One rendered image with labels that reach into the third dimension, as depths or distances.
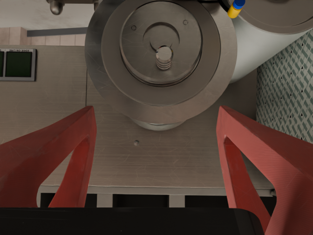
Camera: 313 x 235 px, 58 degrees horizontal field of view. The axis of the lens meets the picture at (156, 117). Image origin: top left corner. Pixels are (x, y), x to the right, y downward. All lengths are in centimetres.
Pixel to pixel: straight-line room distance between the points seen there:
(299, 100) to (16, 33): 378
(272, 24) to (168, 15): 11
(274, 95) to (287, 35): 17
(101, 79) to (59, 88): 37
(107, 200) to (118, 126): 16
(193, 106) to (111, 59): 9
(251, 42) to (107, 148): 38
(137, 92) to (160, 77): 3
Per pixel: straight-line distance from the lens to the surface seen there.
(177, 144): 60
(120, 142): 60
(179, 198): 62
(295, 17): 33
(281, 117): 44
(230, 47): 29
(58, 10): 68
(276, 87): 47
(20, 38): 396
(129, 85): 27
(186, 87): 27
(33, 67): 67
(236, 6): 24
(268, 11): 32
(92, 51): 29
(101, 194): 63
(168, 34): 26
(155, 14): 27
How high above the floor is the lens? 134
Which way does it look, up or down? 4 degrees down
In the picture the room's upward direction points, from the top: 179 degrees counter-clockwise
